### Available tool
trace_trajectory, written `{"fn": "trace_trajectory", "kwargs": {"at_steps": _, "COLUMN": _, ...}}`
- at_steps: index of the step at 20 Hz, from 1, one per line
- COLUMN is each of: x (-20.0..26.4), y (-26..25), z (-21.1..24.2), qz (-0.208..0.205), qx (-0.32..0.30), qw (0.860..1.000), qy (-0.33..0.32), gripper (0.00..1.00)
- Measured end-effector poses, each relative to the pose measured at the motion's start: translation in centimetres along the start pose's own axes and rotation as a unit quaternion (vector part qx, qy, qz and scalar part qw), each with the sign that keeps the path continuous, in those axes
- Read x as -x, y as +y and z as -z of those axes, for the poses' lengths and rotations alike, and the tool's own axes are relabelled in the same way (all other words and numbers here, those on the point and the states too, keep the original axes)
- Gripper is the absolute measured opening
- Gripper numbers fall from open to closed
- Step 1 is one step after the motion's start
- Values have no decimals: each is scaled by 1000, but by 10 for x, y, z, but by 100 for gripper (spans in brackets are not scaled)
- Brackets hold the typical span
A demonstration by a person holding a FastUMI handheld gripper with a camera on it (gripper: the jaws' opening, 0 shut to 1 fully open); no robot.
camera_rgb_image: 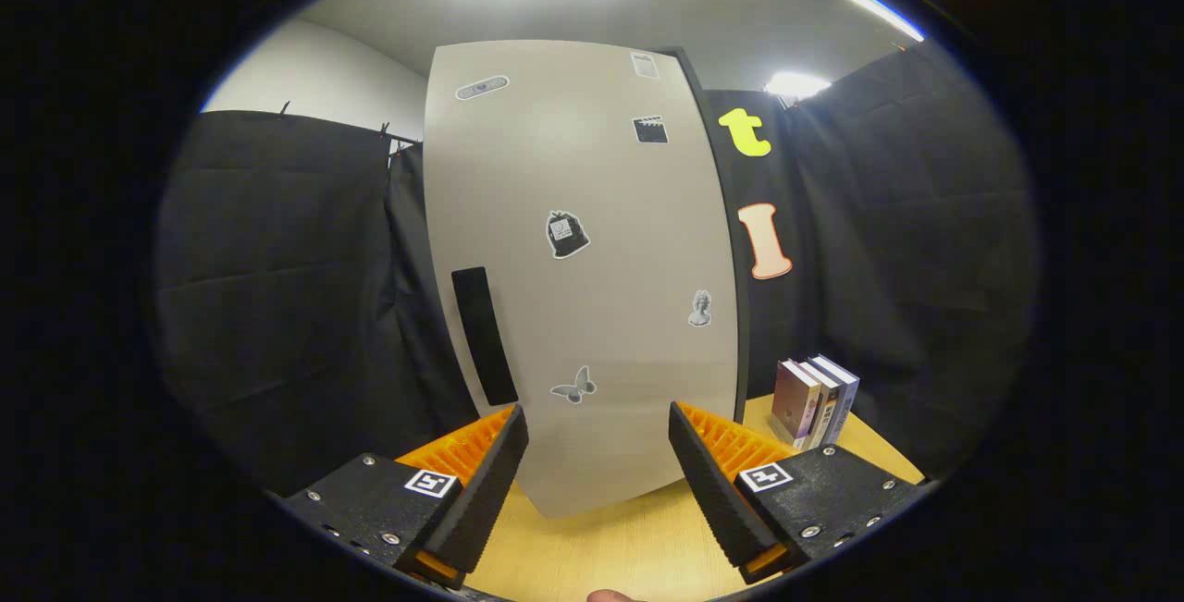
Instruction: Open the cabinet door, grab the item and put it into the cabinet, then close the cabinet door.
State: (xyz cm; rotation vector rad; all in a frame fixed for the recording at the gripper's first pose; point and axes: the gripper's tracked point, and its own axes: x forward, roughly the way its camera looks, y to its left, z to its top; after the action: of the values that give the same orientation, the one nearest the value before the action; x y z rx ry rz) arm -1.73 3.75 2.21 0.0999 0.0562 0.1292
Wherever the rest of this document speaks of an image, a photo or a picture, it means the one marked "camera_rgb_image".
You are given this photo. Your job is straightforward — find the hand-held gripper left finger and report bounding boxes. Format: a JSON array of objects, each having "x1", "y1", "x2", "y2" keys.
[{"x1": 268, "y1": 403, "x2": 530, "y2": 592}]

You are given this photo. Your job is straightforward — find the long ceiling light strip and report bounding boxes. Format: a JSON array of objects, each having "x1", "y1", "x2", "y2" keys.
[{"x1": 844, "y1": 0, "x2": 926, "y2": 42}]

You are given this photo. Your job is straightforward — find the small ceiling light panel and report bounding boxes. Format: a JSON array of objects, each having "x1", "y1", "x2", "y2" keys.
[{"x1": 766, "y1": 73, "x2": 832, "y2": 102}]

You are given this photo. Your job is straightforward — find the black door handle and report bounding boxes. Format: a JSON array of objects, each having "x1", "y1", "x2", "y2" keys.
[{"x1": 450, "y1": 266, "x2": 519, "y2": 407}]

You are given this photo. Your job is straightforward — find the dark spine book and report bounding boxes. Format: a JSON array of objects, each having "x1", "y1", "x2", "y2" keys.
[{"x1": 797, "y1": 360, "x2": 841, "y2": 448}]

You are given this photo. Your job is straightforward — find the black backdrop cloth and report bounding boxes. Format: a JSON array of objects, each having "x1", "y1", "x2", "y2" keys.
[{"x1": 155, "y1": 43, "x2": 1042, "y2": 492}]

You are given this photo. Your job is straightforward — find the blue cover book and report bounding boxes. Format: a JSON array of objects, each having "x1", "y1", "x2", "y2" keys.
[{"x1": 809, "y1": 354, "x2": 861, "y2": 448}]

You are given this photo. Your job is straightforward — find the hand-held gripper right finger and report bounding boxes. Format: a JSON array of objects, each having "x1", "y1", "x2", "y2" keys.
[{"x1": 668, "y1": 401, "x2": 935, "y2": 586}]

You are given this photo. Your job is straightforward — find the beige cabinet door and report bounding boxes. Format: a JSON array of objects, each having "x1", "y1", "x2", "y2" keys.
[{"x1": 423, "y1": 40, "x2": 739, "y2": 518}]

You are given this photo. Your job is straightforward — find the dark grey cabinet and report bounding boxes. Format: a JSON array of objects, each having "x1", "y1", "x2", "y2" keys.
[{"x1": 659, "y1": 47, "x2": 752, "y2": 425}]

